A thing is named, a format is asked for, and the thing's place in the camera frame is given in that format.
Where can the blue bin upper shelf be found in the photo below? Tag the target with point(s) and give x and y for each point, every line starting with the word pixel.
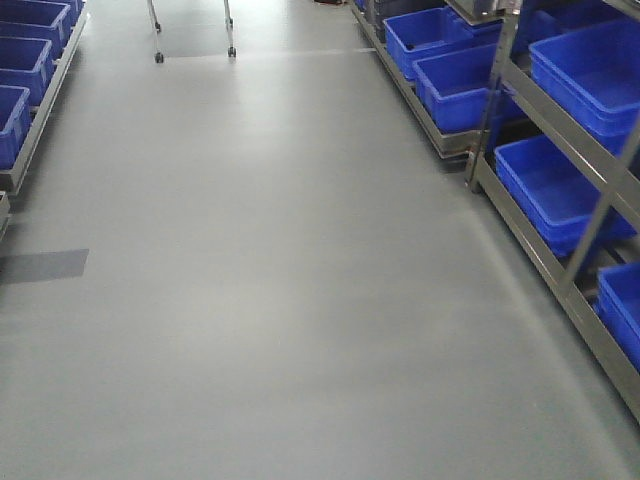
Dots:
pixel 593 74

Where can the left steel shelf rack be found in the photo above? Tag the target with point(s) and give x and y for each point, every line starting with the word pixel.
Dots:
pixel 12 179

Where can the blue bin shelf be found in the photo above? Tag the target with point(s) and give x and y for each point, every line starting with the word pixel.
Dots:
pixel 554 195
pixel 593 74

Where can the wheeled steel cart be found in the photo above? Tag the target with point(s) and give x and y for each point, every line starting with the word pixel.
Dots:
pixel 194 40

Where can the steel shelf rack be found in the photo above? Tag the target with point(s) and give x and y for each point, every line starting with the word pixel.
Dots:
pixel 570 153
pixel 12 179

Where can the blue bin rack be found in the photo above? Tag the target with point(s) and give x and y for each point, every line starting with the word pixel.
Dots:
pixel 453 87
pixel 432 32

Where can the blue bin lower shelf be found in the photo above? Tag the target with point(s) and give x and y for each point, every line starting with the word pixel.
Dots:
pixel 554 195

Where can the blue bin far rack rear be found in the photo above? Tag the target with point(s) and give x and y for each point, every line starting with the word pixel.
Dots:
pixel 432 32

